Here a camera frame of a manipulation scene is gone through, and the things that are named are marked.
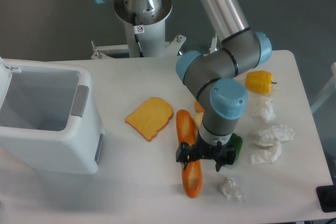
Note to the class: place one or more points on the crumpled white tissue lower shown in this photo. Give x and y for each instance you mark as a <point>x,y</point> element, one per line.
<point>230,190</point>

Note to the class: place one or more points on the pale bread chunk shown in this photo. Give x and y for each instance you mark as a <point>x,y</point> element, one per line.
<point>197,120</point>

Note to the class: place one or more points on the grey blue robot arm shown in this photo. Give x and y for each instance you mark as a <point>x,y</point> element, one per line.
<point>211,78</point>

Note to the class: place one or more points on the white plastic bin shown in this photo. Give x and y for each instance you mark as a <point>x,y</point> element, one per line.
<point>49,118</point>

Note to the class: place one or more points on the crumpled white tissue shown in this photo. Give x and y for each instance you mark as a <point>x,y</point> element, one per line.
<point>230,190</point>
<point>269,143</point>
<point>263,111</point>

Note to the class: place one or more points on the white furniture at right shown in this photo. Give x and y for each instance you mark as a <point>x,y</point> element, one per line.
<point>327,90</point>

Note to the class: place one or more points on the green bell pepper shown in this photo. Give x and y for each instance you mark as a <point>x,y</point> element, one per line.
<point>235,141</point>

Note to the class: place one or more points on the yellow toast slice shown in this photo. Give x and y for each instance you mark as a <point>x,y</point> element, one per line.
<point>150,117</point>

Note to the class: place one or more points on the crumpled white tissue middle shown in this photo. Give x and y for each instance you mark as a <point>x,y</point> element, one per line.
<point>269,143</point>

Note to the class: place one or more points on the long orange baguette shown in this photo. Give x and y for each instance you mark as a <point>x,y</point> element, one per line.
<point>192,178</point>

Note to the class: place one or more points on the yellow bell pepper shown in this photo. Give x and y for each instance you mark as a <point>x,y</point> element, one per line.
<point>259,81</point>

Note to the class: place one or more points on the black device at edge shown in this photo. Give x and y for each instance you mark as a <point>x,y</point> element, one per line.
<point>326,197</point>

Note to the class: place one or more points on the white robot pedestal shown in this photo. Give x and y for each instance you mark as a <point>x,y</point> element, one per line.
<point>144,24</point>

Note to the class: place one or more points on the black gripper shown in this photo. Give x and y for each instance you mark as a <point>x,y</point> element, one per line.
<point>221,154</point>

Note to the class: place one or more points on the crumpled white tissue upper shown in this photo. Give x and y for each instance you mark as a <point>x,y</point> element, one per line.
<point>263,111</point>

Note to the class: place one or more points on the orange braided bun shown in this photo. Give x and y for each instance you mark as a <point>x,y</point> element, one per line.
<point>198,107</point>

